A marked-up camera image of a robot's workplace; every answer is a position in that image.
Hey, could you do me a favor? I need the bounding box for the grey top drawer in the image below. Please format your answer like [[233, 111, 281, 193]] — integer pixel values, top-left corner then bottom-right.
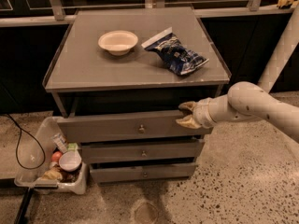
[[57, 110, 212, 143]]

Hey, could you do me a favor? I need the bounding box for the clear plastic bin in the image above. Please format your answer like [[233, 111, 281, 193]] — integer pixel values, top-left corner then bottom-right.
[[14, 117, 89, 195]]

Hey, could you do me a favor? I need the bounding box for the grey bottom drawer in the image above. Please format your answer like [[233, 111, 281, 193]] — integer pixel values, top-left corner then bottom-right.
[[90, 162, 197, 183]]

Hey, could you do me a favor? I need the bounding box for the green packet in bin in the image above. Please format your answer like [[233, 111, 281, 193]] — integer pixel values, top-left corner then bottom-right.
[[67, 143, 78, 151]]

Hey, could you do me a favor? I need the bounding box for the red apple in bin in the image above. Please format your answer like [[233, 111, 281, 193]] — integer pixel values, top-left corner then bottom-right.
[[51, 151, 63, 162]]

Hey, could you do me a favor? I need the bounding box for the white bowl in bin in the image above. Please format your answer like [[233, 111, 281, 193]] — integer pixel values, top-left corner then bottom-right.
[[59, 151, 81, 172]]

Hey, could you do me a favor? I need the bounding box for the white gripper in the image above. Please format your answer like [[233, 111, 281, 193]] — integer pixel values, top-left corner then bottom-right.
[[176, 98, 216, 129]]

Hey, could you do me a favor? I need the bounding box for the white bowl on cabinet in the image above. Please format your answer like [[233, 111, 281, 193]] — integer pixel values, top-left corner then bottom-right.
[[98, 30, 138, 56]]

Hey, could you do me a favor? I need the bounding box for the black cable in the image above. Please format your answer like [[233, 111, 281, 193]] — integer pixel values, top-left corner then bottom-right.
[[0, 113, 47, 170]]

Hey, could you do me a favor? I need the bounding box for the white tube in bin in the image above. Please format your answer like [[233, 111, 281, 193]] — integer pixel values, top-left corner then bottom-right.
[[51, 133, 67, 153]]

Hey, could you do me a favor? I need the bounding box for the grey middle drawer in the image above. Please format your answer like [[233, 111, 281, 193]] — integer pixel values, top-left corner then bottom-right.
[[82, 138, 205, 164]]

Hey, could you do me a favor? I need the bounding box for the yellow snack bag in bin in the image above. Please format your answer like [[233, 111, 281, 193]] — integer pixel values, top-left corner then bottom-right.
[[41, 167, 63, 181]]

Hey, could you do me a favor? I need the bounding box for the grey drawer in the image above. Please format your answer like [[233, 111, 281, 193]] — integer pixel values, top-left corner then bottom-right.
[[82, 138, 205, 164], [90, 162, 197, 183], [57, 110, 212, 143]]

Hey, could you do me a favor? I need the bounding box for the metal railing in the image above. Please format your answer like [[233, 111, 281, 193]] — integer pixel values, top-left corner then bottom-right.
[[0, 0, 299, 28]]

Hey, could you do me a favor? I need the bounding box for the grey drawer cabinet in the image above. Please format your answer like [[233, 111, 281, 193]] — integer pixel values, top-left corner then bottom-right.
[[42, 7, 233, 184]]

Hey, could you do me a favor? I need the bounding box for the round floor drain cover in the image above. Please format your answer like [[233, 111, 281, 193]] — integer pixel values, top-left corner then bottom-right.
[[135, 203, 159, 224]]

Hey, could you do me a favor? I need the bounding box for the blue chip bag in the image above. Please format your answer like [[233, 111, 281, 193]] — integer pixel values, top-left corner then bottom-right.
[[141, 27, 208, 76]]

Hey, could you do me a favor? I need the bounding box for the yellow object on ledge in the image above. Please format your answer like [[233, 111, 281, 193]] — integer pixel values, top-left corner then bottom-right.
[[277, 0, 298, 8]]

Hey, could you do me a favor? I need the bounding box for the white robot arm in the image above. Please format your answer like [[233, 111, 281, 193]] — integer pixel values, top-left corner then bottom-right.
[[177, 7, 299, 142]]

